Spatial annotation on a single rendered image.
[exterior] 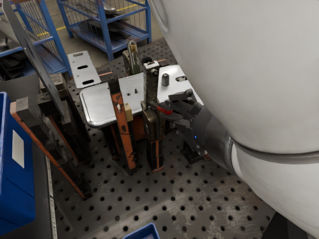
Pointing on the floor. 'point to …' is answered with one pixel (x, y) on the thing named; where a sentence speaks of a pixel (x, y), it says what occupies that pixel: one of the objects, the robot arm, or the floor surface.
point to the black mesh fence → (4, 73)
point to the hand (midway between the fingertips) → (169, 110)
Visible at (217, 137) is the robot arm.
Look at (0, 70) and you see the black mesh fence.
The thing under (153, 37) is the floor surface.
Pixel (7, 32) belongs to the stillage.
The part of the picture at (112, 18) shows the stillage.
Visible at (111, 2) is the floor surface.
